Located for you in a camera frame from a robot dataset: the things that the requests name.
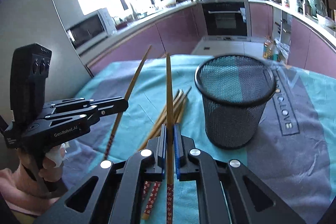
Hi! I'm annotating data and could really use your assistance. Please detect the white microwave oven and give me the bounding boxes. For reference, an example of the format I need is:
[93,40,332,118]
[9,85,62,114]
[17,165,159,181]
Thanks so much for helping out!
[67,8,116,55]

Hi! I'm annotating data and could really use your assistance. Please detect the purple kitchen cabinets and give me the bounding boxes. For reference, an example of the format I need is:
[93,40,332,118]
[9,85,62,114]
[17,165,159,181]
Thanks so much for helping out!
[80,0,335,77]

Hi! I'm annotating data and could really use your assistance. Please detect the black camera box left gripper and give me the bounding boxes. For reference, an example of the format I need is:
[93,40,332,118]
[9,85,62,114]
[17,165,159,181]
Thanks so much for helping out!
[10,43,52,132]

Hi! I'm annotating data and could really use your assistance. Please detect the black mesh utensil cup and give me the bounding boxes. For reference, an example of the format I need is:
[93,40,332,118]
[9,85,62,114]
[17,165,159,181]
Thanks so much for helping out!
[194,55,276,149]

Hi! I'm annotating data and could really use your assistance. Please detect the teal and grey tablecloth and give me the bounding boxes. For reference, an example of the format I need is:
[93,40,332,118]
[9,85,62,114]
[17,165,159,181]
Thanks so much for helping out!
[63,55,335,223]

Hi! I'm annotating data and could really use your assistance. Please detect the person's left hand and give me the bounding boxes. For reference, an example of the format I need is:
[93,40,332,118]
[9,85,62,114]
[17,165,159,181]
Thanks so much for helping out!
[1,144,66,216]

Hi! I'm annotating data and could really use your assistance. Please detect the black built-in oven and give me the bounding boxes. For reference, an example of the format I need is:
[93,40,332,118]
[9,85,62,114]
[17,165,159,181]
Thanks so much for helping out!
[201,0,251,37]

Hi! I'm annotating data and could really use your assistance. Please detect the wooden chopstick floral end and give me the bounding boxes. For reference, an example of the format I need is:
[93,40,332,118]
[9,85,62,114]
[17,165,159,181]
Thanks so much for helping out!
[166,53,174,223]
[138,87,191,151]
[142,90,185,204]
[102,45,152,161]
[138,98,187,220]
[147,89,184,140]

